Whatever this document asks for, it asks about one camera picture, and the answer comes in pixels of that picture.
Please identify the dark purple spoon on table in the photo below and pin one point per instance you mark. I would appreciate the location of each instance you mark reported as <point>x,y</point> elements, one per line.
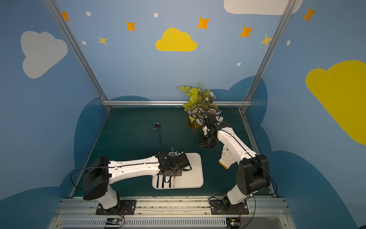
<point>158,125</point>

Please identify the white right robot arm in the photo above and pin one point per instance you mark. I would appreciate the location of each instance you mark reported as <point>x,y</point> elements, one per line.
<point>253,169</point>

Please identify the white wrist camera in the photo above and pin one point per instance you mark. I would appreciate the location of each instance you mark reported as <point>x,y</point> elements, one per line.
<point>173,153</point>
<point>205,130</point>

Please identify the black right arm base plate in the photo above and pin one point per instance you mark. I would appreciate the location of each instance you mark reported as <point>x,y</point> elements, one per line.
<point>224,207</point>

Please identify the aluminium right frame post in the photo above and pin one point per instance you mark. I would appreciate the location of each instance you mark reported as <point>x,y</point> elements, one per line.
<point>283,22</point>

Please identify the right green circuit board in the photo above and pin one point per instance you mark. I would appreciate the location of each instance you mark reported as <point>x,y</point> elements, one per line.
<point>233,223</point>

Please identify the white rectangular tray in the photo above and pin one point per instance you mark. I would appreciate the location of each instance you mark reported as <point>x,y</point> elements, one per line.
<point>189,179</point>

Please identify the aluminium frame post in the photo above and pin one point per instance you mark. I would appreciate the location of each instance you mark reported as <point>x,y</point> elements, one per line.
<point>283,22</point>
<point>62,23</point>

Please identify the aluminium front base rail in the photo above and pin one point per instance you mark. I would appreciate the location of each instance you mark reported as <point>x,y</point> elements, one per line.
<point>173,213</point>

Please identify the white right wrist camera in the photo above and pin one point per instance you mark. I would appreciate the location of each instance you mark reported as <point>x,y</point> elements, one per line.
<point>205,130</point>

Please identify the white glove yellow cuff near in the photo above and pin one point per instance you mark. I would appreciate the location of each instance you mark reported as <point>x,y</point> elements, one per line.
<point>227,159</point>

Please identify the aluminium left frame post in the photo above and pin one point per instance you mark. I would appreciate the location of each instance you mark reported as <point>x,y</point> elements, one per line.
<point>62,23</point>

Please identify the aluminium back frame rail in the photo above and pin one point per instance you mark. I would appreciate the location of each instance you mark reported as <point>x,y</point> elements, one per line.
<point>167,103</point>

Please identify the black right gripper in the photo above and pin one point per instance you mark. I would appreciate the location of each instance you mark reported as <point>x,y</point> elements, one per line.
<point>208,141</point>

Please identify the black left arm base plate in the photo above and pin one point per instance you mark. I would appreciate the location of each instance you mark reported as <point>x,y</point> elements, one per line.
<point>123,208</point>

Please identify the left green circuit board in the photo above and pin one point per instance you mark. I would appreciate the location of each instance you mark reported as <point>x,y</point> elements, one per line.
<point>114,222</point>

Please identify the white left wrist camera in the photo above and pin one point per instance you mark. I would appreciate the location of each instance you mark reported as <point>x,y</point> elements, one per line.
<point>173,153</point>

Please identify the glass vase with leafy plant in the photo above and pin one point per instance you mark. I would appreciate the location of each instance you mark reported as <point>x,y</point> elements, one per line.
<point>200,104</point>

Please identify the green circuit board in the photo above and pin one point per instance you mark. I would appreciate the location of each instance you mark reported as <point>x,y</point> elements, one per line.
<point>114,222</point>
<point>233,223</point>

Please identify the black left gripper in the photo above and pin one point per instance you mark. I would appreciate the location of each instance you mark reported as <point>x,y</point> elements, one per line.
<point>169,173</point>

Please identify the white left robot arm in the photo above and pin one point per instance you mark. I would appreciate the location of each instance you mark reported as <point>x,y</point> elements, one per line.
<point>98,178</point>

